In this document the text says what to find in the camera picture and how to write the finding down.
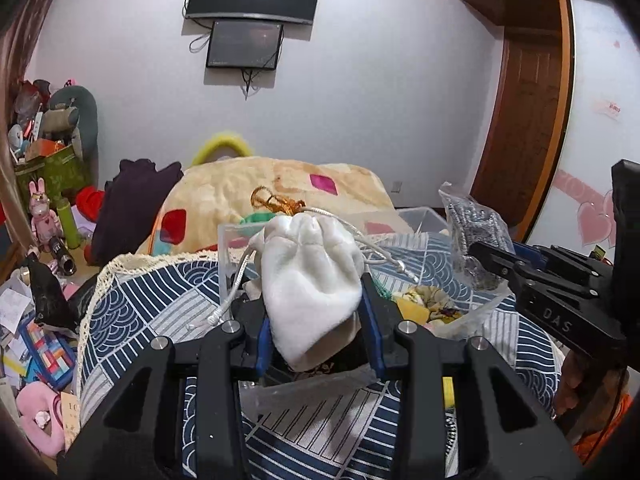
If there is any cartoon print cloth scrunchie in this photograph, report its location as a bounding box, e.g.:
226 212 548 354
394 285 466 325

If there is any white drawstring pouch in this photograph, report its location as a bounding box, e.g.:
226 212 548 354
188 185 421 373

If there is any green knitted cloth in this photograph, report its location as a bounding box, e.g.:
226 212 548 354
240 211 276 224

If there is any grey patterned plastic pouch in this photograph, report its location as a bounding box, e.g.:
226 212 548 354
438 182 515 295

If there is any yellow green sponge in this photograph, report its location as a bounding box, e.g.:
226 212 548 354
394 297 431 325

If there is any right hand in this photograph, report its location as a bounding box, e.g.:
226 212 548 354
554 350 622 415

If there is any clear plastic storage box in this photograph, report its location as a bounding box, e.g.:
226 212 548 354
218 207 520 422

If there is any beige fleece blanket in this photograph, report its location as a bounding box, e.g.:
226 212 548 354
137 156 410 256

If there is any blue white patterned bedspread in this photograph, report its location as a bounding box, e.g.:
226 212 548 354
77 255 560 479

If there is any dark purple garment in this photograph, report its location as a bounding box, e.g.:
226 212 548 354
89 158 183 266

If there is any brown wooden door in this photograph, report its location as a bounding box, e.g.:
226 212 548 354
471 27 566 242

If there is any yellow plush headband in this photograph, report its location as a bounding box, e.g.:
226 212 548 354
191 131 254 166

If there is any white wardrobe sliding door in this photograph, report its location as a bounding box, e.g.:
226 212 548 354
528 0 640 260

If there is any red plush item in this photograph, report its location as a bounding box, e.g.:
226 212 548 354
76 185 105 223

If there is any colourful block puzzle box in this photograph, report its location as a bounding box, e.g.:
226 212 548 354
18 318 76 391

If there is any green bottle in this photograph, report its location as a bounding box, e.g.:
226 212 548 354
56 197 81 249

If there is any pink bunny plush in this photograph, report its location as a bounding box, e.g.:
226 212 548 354
28 178 63 249

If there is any pink plush toy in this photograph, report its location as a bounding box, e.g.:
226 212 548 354
16 382 65 458

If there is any green cardboard box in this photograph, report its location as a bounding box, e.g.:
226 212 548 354
14 146 92 210

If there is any grey green neck pillow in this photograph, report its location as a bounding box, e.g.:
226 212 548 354
49 84 99 162

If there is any striped red beige curtain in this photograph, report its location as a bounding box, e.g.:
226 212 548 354
1 0 53 249

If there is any black camera lens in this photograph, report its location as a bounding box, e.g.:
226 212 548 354
48 236 77 276

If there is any small wall monitor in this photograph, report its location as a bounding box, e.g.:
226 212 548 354
206 20 283 70

